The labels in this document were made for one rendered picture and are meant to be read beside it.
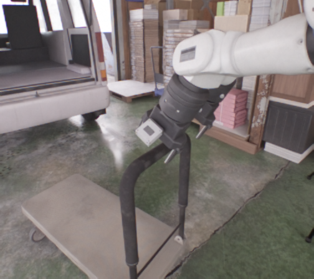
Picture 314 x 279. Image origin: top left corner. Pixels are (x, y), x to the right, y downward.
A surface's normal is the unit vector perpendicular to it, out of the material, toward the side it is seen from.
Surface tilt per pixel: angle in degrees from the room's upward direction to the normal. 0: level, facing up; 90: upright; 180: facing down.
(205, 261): 0
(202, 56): 75
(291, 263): 0
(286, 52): 103
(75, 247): 0
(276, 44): 85
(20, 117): 89
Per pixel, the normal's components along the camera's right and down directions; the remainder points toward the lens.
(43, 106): 0.63, 0.23
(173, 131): -0.60, 0.31
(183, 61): -0.88, -0.08
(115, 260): 0.00, -0.92
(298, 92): -0.75, 0.25
